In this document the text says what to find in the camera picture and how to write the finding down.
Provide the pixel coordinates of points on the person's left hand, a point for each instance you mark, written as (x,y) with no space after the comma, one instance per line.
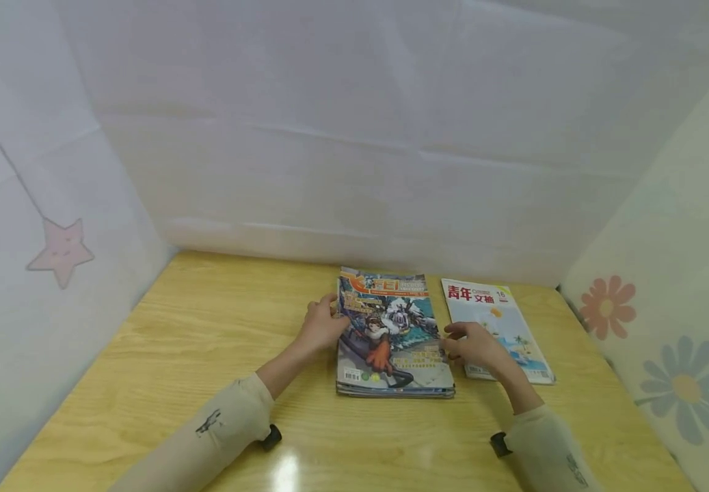
(318,330)

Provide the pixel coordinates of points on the person's right hand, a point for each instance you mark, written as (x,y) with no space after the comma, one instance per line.
(480,348)

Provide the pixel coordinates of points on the person's left fingers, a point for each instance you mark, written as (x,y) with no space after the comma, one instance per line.
(328,301)

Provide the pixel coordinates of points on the person's left thumb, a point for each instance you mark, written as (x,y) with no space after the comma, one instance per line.
(340,326)

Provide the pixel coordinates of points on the person's right thumb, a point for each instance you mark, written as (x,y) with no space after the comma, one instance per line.
(454,354)

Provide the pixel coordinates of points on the person's right fingers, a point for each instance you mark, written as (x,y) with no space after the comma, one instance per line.
(456,331)

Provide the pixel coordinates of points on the comic cover magazine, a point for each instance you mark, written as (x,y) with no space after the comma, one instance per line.
(391,335)

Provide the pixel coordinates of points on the person's left forearm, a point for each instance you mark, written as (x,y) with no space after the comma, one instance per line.
(225,427)

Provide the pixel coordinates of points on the person's right forearm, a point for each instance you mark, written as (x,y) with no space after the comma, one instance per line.
(542,441)

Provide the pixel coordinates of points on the white magazine with red title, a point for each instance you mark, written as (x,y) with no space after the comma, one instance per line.
(502,321)

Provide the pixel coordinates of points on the stack of magazines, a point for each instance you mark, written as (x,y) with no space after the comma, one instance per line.
(394,393)

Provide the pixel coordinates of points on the black wrist band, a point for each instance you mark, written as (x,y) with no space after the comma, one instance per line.
(500,444)
(271,437)

